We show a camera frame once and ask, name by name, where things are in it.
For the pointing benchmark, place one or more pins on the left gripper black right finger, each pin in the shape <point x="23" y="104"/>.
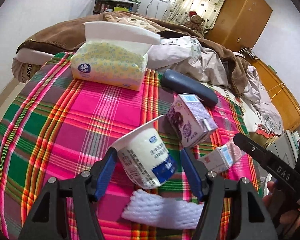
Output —
<point x="232" y="209"/>

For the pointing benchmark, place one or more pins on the right hand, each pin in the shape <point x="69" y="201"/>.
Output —
<point x="290" y="220"/>

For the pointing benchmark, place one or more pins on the wooden wardrobe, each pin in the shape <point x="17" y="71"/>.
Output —
<point x="240" y="23"/>

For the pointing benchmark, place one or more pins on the blue glasses case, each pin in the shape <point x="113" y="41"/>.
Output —
<point x="181" y="83"/>

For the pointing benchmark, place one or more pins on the wooden headboard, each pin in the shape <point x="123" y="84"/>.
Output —
<point x="280" y="95"/>

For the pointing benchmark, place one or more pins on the small pink white carton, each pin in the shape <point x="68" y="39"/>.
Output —
<point x="223" y="157"/>

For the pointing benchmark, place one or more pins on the teddy bear with red hat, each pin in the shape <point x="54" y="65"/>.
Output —
<point x="195" y="22"/>

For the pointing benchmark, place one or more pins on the grey cabinet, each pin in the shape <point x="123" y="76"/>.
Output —
<point x="286" y="147"/>

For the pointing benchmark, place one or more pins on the yellow tissue pack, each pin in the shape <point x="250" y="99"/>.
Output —
<point x="113" y="54"/>

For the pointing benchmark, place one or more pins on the purple milk carton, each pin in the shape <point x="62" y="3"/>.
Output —
<point x="190" y="120"/>

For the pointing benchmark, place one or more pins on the patterned curtain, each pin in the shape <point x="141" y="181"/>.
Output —
<point x="178" y="11"/>

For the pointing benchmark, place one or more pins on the brown blanket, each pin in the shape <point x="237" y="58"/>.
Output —
<point x="70" y="35"/>

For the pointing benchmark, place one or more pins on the cluttered shelf desk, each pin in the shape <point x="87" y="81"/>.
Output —
<point x="115" y="5"/>

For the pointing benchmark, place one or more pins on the white yogurt cup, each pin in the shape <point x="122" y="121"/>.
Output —
<point x="144" y="156"/>

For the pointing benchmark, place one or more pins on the light crumpled bed sheet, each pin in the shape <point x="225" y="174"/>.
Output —
<point x="225" y="71"/>

